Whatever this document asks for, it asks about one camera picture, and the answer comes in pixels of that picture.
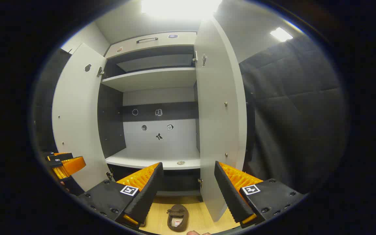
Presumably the grey shoe cabinet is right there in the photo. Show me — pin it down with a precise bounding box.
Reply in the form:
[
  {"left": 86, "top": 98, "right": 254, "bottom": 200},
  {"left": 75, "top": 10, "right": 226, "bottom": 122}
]
[{"left": 97, "top": 31, "right": 205, "bottom": 200}]

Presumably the grey cabinet drawer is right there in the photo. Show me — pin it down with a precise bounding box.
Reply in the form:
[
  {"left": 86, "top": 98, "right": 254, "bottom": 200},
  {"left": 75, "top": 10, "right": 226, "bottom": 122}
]
[{"left": 105, "top": 31, "right": 197, "bottom": 60}]

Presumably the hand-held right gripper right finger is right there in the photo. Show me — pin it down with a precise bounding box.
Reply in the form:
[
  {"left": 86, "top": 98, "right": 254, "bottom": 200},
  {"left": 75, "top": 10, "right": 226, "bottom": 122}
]
[{"left": 213, "top": 161, "right": 307, "bottom": 229}]

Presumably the ceiling light panel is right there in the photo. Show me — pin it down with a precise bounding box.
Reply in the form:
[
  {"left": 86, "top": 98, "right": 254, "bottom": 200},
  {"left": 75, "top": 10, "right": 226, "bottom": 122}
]
[
  {"left": 270, "top": 27, "right": 293, "bottom": 42},
  {"left": 141, "top": 0, "right": 223, "bottom": 19}
]

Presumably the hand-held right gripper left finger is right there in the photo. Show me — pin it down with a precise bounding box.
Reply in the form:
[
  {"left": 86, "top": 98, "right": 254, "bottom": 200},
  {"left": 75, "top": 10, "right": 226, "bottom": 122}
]
[{"left": 76, "top": 162, "right": 164, "bottom": 229}]

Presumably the black backdrop cloth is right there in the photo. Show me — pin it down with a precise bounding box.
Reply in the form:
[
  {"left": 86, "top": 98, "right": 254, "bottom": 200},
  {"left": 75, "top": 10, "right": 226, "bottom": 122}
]
[{"left": 239, "top": 34, "right": 350, "bottom": 196}]

